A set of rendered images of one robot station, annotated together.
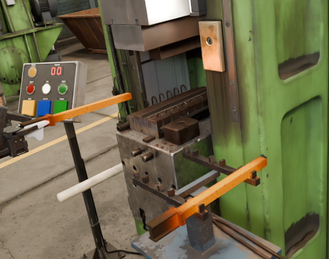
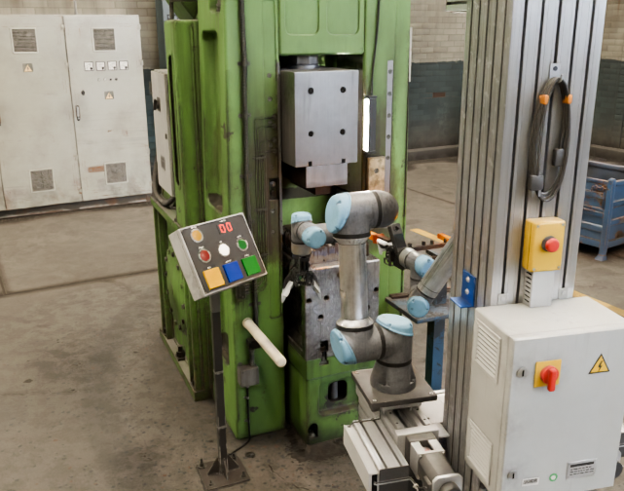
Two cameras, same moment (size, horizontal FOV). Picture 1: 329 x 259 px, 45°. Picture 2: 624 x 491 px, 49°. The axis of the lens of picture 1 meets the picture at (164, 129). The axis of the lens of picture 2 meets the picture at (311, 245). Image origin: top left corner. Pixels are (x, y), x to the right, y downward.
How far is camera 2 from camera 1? 318 cm
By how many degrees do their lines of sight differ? 71
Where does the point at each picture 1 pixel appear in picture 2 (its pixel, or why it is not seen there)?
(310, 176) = not seen: hidden behind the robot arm
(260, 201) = (398, 283)
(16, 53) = not seen: outside the picture
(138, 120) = (322, 250)
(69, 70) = (239, 223)
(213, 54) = (379, 179)
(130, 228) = (186, 446)
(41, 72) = (207, 234)
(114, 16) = (314, 158)
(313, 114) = not seen: hidden behind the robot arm
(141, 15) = (350, 154)
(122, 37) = (320, 175)
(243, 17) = (398, 152)
